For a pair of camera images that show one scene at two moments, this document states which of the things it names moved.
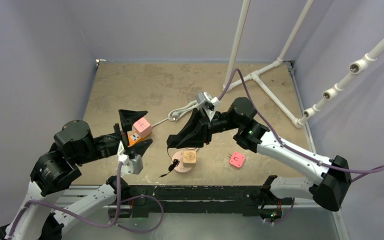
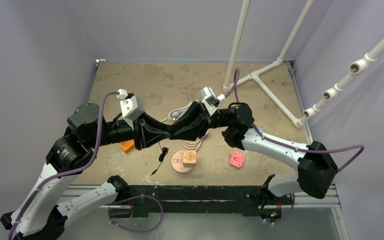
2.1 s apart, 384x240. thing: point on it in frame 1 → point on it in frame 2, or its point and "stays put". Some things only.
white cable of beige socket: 174,115 stays put
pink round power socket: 181,167 stays put
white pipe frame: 229,84 stays put
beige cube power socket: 189,159 stays put
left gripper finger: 129,117 → 153,130
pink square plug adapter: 236,159 stays put
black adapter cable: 175,163 → 164,151
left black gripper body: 109,144 → 136,133
